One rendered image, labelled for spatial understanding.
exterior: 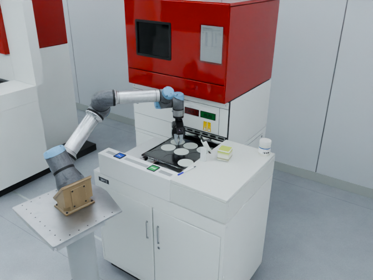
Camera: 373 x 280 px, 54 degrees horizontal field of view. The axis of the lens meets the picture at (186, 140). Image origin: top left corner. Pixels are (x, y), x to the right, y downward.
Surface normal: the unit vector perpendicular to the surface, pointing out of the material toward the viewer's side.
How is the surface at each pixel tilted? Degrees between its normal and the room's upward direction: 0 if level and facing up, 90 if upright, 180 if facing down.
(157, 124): 90
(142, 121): 90
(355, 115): 90
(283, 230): 0
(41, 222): 0
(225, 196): 0
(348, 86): 90
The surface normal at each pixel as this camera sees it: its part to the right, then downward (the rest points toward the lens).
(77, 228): 0.01, -0.90
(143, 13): -0.57, 0.35
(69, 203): 0.73, 0.30
